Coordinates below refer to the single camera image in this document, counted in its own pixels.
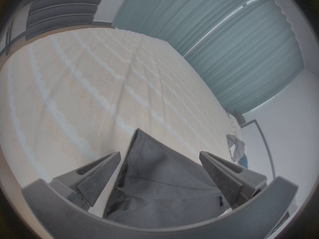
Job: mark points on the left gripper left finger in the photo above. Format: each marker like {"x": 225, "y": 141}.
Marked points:
{"x": 99, "y": 180}

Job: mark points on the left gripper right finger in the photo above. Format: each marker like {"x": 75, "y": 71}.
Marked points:
{"x": 224, "y": 180}

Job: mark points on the black T-shirt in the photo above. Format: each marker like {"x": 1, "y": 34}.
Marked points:
{"x": 154, "y": 183}

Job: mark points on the pile of clothes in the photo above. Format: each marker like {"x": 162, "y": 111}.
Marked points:
{"x": 238, "y": 148}

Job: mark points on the bed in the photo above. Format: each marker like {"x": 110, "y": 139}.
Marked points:
{"x": 99, "y": 96}

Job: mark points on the white printed pillow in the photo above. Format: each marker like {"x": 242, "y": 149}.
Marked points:
{"x": 235, "y": 123}

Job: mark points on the grey bedside table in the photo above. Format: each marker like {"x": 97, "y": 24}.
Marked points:
{"x": 235, "y": 113}

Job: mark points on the blue-green curtain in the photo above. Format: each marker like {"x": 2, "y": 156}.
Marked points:
{"x": 249, "y": 58}
{"x": 174, "y": 16}

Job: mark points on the black chest of drawers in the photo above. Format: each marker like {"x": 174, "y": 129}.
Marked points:
{"x": 62, "y": 11}

